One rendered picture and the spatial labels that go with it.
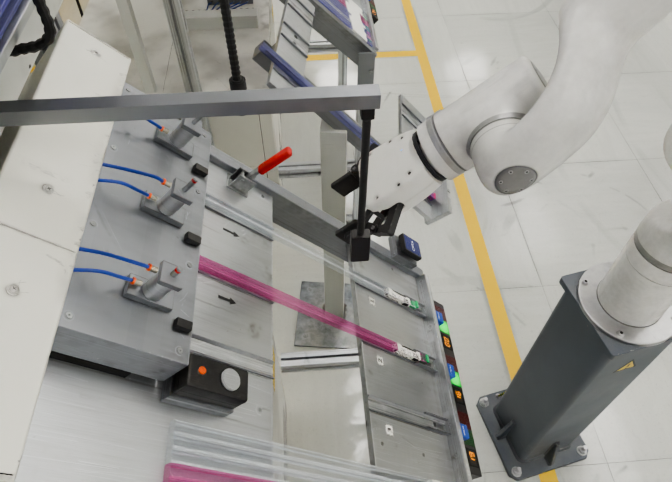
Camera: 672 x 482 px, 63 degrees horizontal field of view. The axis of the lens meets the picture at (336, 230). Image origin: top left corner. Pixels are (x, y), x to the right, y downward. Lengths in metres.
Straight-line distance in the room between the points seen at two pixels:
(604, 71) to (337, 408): 1.34
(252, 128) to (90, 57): 1.14
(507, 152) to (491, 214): 1.62
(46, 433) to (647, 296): 0.94
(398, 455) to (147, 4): 1.79
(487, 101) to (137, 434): 0.52
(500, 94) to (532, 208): 1.65
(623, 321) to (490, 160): 0.62
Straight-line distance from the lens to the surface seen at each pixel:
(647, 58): 3.35
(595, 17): 0.65
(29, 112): 0.52
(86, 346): 0.55
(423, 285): 1.10
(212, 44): 1.94
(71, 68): 0.68
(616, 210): 2.44
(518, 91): 0.68
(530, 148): 0.62
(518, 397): 1.61
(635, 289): 1.12
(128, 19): 1.65
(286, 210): 0.92
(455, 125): 0.70
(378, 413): 0.85
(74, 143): 0.61
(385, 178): 0.74
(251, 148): 1.87
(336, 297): 1.74
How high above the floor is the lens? 1.64
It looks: 51 degrees down
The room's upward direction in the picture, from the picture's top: straight up
